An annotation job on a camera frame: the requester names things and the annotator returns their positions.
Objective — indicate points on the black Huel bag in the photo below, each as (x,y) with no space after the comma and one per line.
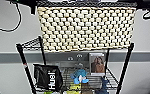
(47,77)

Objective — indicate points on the white portrait picture box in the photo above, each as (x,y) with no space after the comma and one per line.
(97,64)

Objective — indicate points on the blue shark plush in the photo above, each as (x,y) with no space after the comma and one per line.
(104,86)

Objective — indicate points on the long grey wall band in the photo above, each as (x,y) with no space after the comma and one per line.
(7,57)

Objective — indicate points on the small round grey wall fitting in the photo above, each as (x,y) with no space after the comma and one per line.
(79,56)
(70,58)

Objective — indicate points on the pale basket with dark spots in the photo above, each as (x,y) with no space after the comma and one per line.
(87,28)

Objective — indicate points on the light blue plush toy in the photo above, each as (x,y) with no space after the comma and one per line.
(79,76)

